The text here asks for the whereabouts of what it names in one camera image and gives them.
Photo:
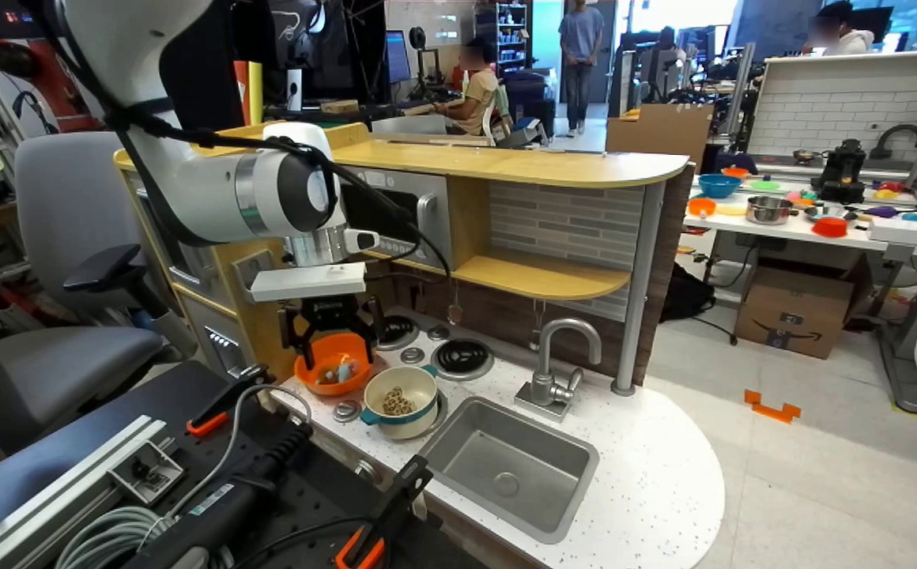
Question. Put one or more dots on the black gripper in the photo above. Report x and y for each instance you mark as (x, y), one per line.
(329, 313)

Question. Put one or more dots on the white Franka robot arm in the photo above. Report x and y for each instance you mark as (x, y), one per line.
(217, 193)

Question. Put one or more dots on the orange plastic bowl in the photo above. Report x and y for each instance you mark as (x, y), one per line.
(316, 379)

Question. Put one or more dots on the grey toy microwave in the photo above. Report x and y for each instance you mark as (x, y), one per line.
(431, 223)

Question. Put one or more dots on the grey toy sink basin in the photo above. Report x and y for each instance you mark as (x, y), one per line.
(502, 462)

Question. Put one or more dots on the grey toy faucet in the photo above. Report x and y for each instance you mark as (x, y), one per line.
(549, 391)

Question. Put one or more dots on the standing person in blue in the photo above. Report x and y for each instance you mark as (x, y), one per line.
(584, 42)

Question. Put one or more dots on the small orange bowl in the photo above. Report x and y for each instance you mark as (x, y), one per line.
(704, 207)

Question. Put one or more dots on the blue bowl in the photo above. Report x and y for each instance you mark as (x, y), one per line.
(720, 183)

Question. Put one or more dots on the steel pot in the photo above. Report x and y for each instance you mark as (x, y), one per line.
(765, 210)

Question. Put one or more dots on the red bowl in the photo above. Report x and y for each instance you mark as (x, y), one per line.
(830, 224)

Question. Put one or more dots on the grey stove knob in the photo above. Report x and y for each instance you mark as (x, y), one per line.
(347, 408)
(411, 355)

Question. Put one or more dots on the black coil stove burner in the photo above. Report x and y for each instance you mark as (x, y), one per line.
(464, 360)
(396, 331)

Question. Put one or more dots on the black cylindrical tool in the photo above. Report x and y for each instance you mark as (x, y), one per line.
(224, 505)

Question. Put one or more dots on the grey padded office chair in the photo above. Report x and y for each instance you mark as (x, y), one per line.
(66, 358)

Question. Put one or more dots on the person in yellow shirt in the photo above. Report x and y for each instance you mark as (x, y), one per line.
(477, 89)

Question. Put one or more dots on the plain cardboard box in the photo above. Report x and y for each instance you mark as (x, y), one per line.
(660, 129)

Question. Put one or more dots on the white work table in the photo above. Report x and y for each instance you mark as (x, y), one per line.
(754, 229)

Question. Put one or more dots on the printed cardboard shipping box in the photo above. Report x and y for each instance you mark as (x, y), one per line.
(795, 310)

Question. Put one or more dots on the black appliance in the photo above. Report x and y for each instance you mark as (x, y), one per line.
(842, 169)

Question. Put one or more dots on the white brick pattern panel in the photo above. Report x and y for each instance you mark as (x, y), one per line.
(827, 106)

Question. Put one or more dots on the person in white top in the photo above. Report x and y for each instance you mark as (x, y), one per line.
(849, 38)

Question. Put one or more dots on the white wrist camera plate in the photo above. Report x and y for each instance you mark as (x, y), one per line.
(304, 282)

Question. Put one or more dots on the yellow post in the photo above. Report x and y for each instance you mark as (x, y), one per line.
(250, 95)

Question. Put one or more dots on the aluminium rail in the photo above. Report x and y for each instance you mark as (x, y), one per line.
(58, 492)

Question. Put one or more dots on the orange floor bracket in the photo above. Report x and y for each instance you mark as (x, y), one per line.
(773, 408)

